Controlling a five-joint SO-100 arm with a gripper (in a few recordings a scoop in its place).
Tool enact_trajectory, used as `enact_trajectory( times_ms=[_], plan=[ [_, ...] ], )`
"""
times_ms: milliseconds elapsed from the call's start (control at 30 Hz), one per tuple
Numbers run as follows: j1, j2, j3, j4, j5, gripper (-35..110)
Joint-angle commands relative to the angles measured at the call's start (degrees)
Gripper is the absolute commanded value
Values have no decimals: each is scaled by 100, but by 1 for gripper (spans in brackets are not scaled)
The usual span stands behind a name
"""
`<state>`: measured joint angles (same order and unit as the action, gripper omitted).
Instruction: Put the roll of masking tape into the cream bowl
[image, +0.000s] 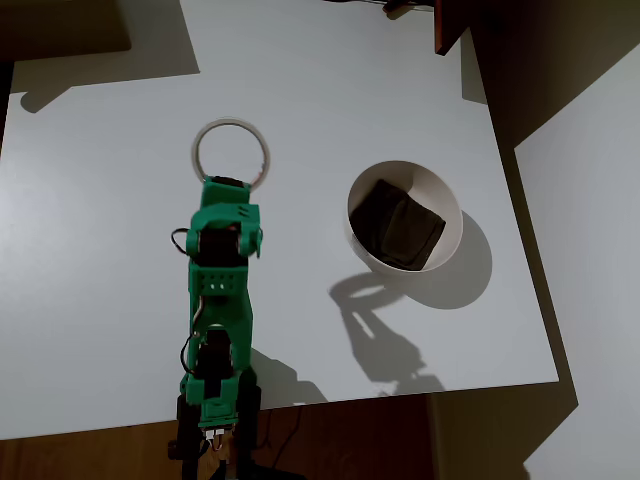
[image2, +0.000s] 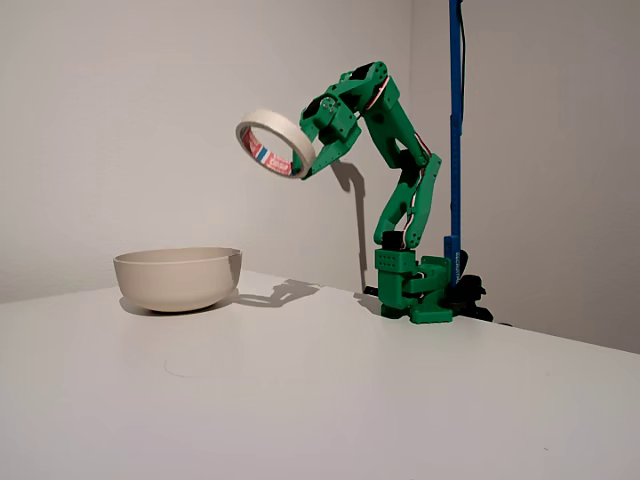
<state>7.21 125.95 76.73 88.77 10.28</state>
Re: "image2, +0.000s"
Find white masking tape roll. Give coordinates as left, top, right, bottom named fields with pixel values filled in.
left=235, top=108, right=316, bottom=181

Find blue upright pole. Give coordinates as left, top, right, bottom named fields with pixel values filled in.
left=443, top=0, right=469, bottom=290

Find white round bowl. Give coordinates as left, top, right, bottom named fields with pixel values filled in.
left=113, top=246, right=245, bottom=314

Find black table clamp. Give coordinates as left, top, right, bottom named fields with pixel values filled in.
left=451, top=248, right=495, bottom=322

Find black camera cable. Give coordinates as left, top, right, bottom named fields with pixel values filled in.
left=456, top=0, right=470, bottom=119

